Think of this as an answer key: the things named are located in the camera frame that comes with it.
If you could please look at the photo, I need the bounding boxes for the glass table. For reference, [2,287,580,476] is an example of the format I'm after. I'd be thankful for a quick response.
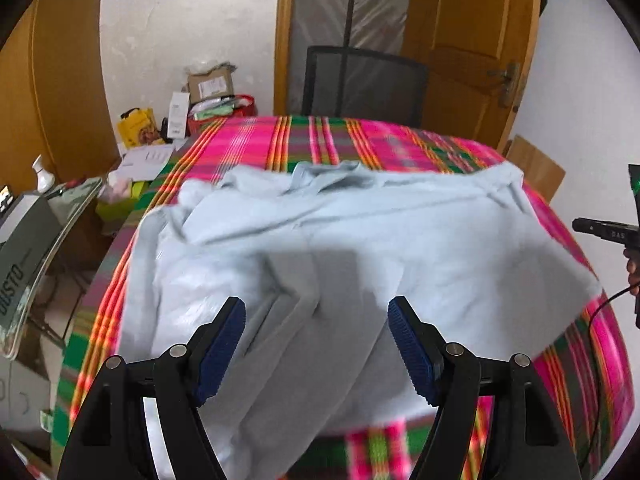
[0,176,107,361]

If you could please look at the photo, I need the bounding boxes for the white papers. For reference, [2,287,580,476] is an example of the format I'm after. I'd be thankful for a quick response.
[119,145,176,181]

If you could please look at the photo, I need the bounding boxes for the white vase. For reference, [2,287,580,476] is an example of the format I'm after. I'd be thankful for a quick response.
[31,155,57,193]

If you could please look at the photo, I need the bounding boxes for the wooden wardrobe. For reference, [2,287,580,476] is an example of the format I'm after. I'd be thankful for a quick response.
[0,0,121,183]

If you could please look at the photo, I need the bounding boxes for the pink cloth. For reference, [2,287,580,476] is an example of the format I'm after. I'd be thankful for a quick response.
[102,180,132,201]

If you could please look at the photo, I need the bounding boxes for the wooden board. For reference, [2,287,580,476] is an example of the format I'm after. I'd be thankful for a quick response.
[502,135,567,206]

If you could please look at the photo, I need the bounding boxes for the grey printed box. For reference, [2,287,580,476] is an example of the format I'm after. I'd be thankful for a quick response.
[0,192,63,321]

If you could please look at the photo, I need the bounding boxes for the metal door handle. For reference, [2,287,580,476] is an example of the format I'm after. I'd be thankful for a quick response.
[487,61,522,108]

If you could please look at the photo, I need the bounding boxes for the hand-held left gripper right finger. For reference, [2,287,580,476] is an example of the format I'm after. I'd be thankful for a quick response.
[387,296,583,480]

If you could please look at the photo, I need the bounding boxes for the white drawer cabinet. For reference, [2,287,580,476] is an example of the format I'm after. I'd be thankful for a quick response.
[0,360,53,436]

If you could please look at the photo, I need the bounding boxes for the pink green plaid blanket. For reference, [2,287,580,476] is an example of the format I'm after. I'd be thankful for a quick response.
[50,115,636,480]

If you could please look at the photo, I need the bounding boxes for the light blue t-shirt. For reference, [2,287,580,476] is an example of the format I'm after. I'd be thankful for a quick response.
[116,161,603,480]

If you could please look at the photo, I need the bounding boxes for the wooden door frame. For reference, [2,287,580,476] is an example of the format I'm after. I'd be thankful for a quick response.
[274,0,301,116]

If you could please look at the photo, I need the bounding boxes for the yellow paper bag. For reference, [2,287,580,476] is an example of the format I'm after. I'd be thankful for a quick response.
[118,107,157,150]

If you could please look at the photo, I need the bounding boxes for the red bag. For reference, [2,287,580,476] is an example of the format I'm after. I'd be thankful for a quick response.
[187,94,259,136]

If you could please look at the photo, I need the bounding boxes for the black mesh chair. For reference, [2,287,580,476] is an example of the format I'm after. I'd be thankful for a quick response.
[301,46,430,126]

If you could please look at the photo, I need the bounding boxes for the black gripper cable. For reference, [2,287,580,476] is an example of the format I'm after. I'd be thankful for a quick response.
[586,284,640,461]

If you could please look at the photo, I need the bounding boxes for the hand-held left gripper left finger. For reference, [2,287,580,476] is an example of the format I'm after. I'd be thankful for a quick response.
[57,296,247,480]

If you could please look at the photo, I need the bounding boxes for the labelled cardboard box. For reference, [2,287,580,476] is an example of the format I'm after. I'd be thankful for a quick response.
[186,64,237,106]

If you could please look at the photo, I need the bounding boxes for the yellow-green box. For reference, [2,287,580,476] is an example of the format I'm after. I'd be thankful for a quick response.
[95,180,151,221]

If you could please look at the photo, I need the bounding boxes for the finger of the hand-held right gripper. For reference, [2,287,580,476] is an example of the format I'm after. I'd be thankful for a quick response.
[572,217,608,239]

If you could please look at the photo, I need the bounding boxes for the translucent plastic door curtain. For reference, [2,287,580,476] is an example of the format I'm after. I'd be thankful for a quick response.
[289,0,415,116]

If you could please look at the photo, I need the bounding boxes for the white carton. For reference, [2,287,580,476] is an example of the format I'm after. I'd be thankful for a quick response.
[167,91,191,139]

